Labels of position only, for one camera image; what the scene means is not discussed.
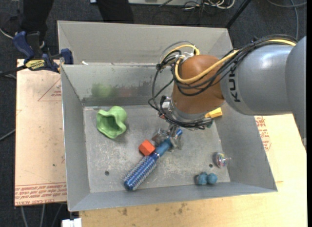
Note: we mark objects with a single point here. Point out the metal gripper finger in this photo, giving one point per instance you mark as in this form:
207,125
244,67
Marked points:
159,136
177,143

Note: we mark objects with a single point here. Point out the blue bristle brush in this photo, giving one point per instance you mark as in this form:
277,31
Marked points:
142,170

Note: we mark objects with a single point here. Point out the orange block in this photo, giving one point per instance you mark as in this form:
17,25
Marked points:
146,148

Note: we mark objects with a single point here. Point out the blue fuzzy ball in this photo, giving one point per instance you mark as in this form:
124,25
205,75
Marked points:
212,178
201,179

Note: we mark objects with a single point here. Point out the green wavy bowl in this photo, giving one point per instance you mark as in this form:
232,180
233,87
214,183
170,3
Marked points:
111,122

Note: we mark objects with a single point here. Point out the grey metal bin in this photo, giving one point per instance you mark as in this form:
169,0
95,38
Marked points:
109,160

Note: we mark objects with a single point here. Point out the brown cardboard board red print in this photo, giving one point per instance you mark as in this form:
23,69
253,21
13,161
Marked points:
39,135

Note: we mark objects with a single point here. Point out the person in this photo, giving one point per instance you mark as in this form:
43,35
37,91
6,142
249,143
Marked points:
39,1

